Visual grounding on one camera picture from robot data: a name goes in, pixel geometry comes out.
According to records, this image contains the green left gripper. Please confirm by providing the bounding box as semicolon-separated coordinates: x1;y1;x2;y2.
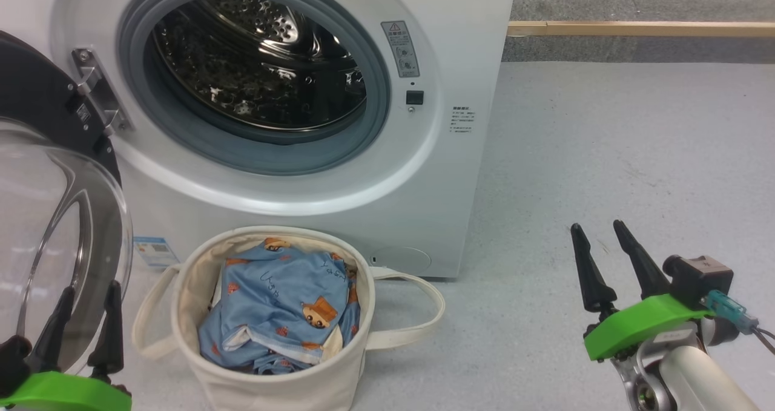
0;280;133;411

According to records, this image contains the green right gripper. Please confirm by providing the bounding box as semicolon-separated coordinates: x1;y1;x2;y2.
571;219;715;361

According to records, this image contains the black round glass washer door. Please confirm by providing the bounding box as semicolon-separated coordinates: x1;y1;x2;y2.
0;30;134;375

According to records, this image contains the blue bear print garment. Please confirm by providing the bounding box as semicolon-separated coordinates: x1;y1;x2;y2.
199;237;361;375

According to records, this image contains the white front-load washing machine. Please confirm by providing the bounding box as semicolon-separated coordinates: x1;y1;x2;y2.
0;0;518;278

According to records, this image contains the metal door hinge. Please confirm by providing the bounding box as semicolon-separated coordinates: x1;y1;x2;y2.
71;48;131;135

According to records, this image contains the grey rubber door gasket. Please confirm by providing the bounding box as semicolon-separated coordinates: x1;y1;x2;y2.
118;0;392;176

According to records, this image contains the stainless steel washing machine drum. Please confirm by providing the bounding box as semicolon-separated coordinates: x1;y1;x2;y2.
151;0;368;132

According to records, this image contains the blue energy label sticker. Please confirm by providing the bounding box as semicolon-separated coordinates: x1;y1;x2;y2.
133;237;180;269

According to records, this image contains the cream canvas laundry basket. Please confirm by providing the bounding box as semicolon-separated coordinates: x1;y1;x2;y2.
132;226;446;411

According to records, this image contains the small printed text label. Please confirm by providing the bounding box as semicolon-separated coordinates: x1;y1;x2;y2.
449;105;477;140

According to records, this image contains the round drain filter cover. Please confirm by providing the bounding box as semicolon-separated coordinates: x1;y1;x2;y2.
369;246;432;275

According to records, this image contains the grey warning sticker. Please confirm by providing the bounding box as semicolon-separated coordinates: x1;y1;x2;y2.
381;21;421;79

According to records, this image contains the teal right cable connector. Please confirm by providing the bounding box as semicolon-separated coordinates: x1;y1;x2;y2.
704;290;759;333

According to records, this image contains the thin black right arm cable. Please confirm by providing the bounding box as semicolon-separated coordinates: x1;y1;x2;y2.
751;326;775;356

